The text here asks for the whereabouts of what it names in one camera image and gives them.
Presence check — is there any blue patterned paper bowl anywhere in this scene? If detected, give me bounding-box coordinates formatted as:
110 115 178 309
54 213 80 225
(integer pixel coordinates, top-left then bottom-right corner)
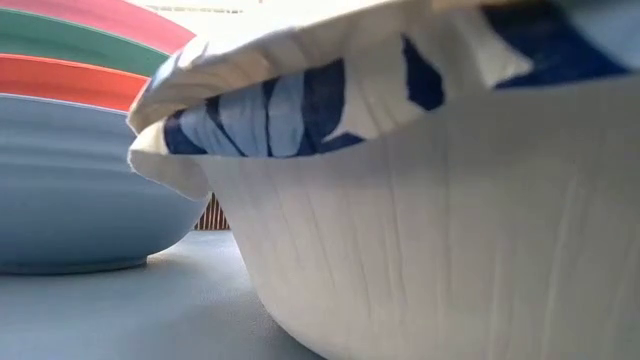
127 0 640 137
127 74 640 360

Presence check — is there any pink plastic bowl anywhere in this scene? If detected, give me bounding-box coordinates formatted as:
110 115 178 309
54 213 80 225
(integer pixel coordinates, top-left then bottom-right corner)
0 0 197 55

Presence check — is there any green plastic bowl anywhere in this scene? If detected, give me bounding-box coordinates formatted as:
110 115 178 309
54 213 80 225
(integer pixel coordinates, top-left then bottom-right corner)
0 7 171 78

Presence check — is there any white-flowered plant in striped pot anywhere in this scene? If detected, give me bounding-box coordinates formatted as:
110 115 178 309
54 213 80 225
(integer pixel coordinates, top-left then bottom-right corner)
193 192 232 232

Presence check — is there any blue table mat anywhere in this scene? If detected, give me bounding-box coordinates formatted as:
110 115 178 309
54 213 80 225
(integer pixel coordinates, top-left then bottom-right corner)
0 229 326 360

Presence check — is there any light blue plastic bowl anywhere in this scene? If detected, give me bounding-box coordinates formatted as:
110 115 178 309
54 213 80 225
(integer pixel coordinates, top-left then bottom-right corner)
0 93 211 276

